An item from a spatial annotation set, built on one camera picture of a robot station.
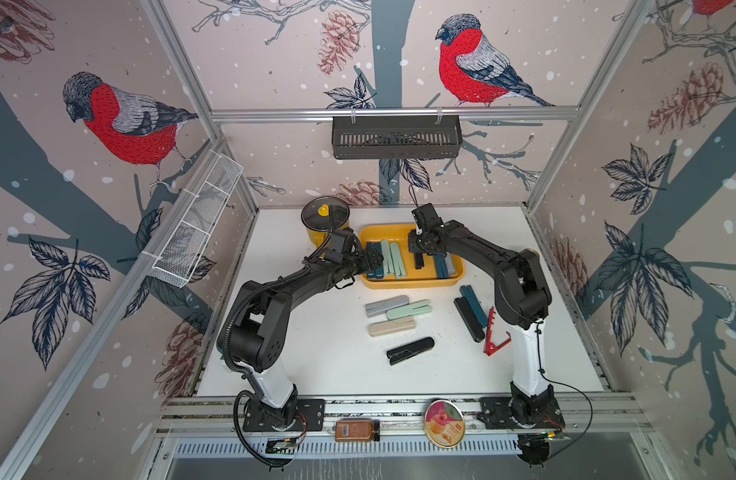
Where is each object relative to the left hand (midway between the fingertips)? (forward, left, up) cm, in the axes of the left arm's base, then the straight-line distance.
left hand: (378, 255), depth 92 cm
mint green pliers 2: (-13, -12, -10) cm, 20 cm away
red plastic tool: (-25, -31, -9) cm, 41 cm away
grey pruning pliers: (+2, -24, -8) cm, 26 cm away
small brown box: (-45, +5, -6) cm, 46 cm away
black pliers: (-26, -8, -9) cm, 29 cm away
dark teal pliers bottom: (-2, 0, -8) cm, 8 cm away
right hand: (+9, -12, -4) cm, 16 cm away
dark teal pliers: (-2, +2, -8) cm, 9 cm away
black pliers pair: (+1, -13, -5) cm, 14 cm away
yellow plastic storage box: (+14, +1, -6) cm, 15 cm away
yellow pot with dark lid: (+24, +21, -7) cm, 32 cm away
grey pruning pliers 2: (-13, -1, -10) cm, 16 cm away
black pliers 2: (-17, -28, -10) cm, 34 cm away
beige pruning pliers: (-19, -4, -10) cm, 22 cm away
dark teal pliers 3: (-8, -29, -10) cm, 32 cm away
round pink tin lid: (-44, -16, -7) cm, 47 cm away
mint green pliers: (+1, -3, -9) cm, 10 cm away
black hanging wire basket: (+40, -6, +17) cm, 44 cm away
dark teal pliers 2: (+1, -22, -9) cm, 24 cm away
